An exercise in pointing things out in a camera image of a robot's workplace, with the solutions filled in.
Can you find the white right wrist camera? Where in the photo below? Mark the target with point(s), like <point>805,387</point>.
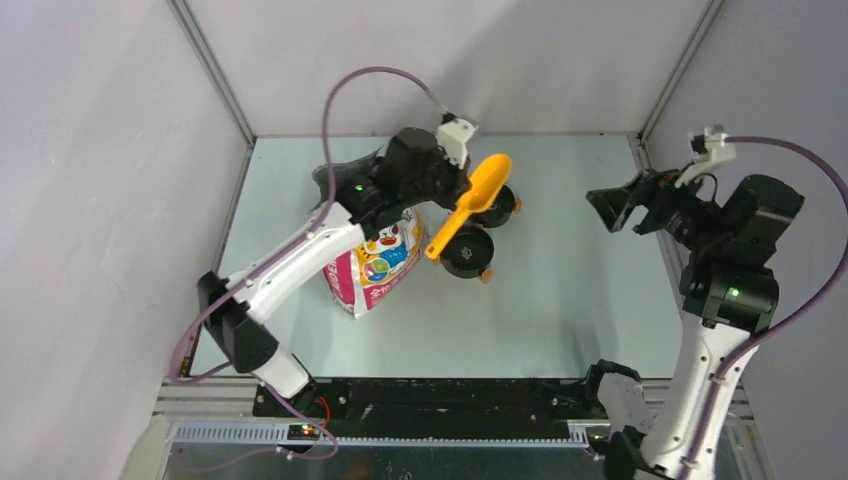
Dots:
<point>710,150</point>

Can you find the yellow plastic food scoop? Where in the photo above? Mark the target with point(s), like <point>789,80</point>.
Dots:
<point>486,182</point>

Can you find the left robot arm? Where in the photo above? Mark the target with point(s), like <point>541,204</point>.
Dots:
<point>358,199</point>

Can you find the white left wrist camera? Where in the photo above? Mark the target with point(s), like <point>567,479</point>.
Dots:
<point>453,135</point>

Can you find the black bowl paw print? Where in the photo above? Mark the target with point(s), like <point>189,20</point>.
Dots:
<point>469,253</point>

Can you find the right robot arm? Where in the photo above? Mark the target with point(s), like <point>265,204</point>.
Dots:
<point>729,295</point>

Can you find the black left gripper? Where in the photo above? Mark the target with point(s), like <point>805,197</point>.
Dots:
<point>459,181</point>

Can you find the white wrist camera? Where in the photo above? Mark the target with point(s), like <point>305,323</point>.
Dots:
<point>453,135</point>
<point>710,150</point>

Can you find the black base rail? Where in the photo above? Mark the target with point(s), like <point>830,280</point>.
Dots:
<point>461,406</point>

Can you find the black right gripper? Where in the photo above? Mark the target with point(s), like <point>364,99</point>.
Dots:
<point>654,188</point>

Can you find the perforated metal strip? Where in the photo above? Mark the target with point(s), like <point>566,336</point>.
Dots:
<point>291,434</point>

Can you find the cat food bag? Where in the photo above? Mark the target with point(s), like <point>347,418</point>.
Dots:
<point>360,278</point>

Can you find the black bowl fishbone print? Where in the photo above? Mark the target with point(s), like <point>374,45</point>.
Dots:
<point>500,211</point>

